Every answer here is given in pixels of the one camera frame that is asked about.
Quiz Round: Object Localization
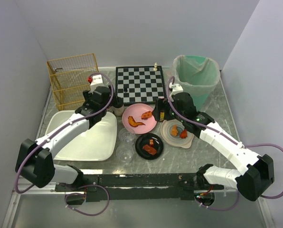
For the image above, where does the black round plate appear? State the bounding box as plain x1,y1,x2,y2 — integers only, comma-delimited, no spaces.
135,133,164,160

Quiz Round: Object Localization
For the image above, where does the purple cable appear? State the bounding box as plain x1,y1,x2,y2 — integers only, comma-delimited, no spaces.
14,72,115,216
164,76,283,212

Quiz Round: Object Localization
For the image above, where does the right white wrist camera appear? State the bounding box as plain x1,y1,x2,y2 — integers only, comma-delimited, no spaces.
168,82,183,101

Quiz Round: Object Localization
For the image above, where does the aluminium rail frame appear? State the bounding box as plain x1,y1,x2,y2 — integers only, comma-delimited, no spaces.
2,183,275,228

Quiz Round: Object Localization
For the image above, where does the pink plate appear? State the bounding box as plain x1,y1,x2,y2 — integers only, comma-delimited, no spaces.
122,104,157,134

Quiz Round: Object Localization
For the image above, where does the clear bottle red label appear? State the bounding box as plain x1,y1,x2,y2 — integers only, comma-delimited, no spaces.
106,106,113,113

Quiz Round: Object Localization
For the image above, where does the red chicken piece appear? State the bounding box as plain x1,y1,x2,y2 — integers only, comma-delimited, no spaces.
179,129,188,139

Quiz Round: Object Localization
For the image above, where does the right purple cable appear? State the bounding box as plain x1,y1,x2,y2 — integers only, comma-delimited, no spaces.
164,76,283,212

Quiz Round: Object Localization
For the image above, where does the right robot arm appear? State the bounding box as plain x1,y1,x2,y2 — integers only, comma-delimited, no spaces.
152,92,274,201

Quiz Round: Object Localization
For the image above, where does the clear plastic cup upper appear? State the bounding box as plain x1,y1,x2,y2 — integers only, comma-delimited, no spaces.
118,128,135,145

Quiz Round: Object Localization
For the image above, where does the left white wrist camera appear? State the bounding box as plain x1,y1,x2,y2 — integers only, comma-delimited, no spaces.
87,74,104,91

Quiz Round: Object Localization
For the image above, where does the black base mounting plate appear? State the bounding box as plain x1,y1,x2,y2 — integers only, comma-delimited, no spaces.
55,173,224,202

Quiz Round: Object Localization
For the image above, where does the red meat slab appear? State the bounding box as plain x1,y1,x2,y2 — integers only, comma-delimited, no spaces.
142,144,157,155

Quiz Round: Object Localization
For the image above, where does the clear bin liner bag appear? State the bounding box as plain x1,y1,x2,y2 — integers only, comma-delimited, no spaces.
167,55,221,97

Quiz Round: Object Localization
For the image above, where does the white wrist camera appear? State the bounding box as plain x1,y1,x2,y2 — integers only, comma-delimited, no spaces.
87,74,104,91
168,82,183,101

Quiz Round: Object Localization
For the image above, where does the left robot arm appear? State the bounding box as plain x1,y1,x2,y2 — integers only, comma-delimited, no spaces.
15,86,114,188

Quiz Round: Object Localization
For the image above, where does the white chess piece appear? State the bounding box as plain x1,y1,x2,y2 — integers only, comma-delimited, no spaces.
153,63,158,71

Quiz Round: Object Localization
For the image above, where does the black lid spice jar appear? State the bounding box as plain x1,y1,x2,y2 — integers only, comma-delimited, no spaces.
113,96,124,116

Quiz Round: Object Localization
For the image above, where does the clear plastic cup lower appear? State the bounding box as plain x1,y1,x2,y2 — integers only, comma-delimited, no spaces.
116,144,134,163

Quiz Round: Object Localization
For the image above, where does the yellow wire rack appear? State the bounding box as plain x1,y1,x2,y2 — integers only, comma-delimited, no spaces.
47,53,98,111

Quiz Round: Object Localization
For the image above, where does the beige blue ceramic plate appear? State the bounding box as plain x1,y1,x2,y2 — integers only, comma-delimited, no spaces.
160,120,194,149

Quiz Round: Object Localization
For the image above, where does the clear plastic cup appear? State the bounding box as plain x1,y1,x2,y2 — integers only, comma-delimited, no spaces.
118,128,135,145
116,144,134,163

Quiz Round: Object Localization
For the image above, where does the black white chessboard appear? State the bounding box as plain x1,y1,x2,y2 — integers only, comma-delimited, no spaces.
115,66,166,106

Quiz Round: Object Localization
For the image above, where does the orange nugget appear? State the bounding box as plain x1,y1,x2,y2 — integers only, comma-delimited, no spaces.
170,125,179,137

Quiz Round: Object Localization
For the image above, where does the orange fried food piece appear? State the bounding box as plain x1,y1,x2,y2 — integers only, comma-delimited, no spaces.
141,111,152,120

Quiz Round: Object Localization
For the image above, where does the white plastic tub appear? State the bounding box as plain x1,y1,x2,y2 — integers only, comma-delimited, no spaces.
40,111,117,162

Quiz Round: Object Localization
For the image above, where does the green trash bin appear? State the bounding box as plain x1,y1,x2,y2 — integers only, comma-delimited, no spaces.
173,55,220,111

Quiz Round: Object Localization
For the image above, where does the brown sauce bottle yellow label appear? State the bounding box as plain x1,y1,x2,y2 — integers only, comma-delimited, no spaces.
159,109,165,122

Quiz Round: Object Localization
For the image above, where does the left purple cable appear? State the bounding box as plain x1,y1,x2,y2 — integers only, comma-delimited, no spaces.
14,72,115,216

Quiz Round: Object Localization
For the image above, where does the chicken wing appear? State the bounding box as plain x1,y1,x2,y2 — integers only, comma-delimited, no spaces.
128,116,145,127

